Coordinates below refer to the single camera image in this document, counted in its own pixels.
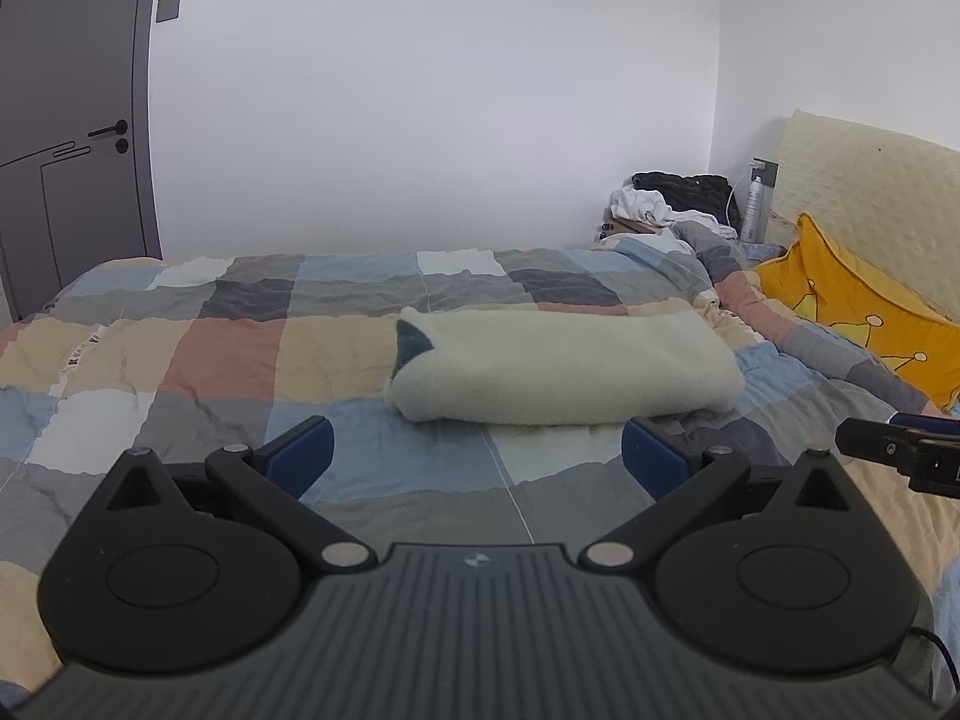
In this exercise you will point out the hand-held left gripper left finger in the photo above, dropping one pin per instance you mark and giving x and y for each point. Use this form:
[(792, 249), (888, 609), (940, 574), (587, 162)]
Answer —
[(304, 454)]

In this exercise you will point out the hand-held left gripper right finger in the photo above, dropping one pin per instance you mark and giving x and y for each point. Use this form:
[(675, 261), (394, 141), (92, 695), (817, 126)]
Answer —
[(652, 457)]

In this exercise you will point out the yellow crown print pillow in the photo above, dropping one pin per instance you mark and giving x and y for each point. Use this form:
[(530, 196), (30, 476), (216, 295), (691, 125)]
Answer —
[(847, 292)]

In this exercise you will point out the grey wall switch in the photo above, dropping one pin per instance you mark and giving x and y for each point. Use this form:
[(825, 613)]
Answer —
[(168, 7)]

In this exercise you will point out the wall socket with charger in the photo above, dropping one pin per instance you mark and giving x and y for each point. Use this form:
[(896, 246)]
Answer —
[(766, 169)]

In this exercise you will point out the grey door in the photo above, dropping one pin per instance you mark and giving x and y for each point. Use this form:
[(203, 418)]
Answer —
[(67, 52)]

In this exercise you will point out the pile of black clothes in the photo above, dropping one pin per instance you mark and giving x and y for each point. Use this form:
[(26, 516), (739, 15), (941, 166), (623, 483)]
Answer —
[(690, 191)]

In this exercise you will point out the cream quilted headboard cushion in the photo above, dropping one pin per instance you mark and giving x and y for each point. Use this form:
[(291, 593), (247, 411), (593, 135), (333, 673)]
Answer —
[(862, 180)]

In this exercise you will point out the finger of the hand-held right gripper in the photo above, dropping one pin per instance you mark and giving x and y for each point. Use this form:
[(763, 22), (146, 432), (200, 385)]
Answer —
[(926, 421), (870, 439)]

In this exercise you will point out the checkered patchwork quilt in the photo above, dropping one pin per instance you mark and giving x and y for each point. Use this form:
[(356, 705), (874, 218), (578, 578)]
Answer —
[(225, 360)]

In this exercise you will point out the grey spray bottle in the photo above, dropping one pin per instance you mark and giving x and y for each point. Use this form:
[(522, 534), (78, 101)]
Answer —
[(753, 210)]

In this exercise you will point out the brown cardboard box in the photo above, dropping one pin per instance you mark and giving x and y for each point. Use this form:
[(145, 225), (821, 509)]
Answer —
[(626, 226)]

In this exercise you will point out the white crumpled clothes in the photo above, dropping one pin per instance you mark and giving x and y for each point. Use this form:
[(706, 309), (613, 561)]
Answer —
[(637, 206)]

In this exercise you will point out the cream navy striped sweater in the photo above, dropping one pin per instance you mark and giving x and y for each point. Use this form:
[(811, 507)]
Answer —
[(562, 367)]

